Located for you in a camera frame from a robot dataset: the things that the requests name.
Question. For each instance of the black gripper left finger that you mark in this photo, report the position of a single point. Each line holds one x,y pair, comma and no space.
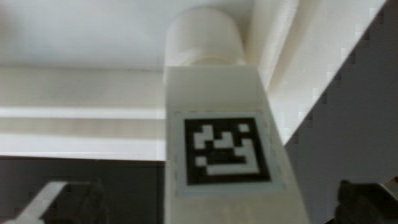
68,204

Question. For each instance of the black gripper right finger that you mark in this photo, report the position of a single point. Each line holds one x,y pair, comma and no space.
368,203

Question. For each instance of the white square tabletop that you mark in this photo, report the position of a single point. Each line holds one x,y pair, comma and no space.
82,56

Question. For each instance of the white U-shaped obstacle fence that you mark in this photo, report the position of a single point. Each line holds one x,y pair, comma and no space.
329,26

